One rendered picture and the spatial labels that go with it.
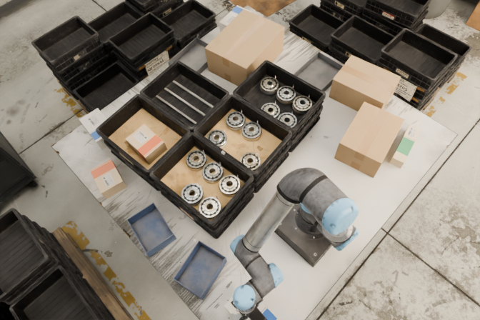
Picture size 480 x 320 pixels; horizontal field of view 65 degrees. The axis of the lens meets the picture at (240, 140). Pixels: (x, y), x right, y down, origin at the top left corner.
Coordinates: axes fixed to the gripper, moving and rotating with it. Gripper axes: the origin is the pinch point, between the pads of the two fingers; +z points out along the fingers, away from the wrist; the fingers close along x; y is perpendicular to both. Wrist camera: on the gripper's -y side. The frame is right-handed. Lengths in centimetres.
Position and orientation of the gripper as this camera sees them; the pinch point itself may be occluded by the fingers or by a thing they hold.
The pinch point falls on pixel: (251, 313)
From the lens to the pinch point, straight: 170.3
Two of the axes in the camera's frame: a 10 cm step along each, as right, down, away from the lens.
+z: 0.6, 5.2, 8.5
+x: -7.1, 6.2, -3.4
